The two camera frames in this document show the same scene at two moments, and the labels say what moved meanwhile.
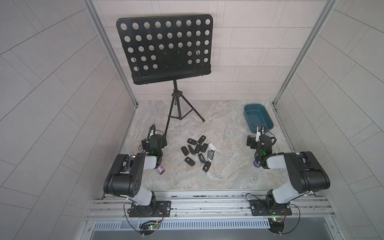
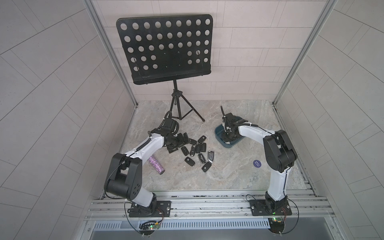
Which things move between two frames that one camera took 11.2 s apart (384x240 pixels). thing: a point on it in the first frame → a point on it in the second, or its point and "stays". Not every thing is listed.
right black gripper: [253, 141] → [226, 139]
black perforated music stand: [166, 47] stays
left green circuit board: [147, 228] stays
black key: [184, 150] stays
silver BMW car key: [210, 153] stays
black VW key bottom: [206, 166] stays
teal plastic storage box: [256, 115] → [218, 130]
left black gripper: [162, 141] → [181, 141]
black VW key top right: [202, 139] stays
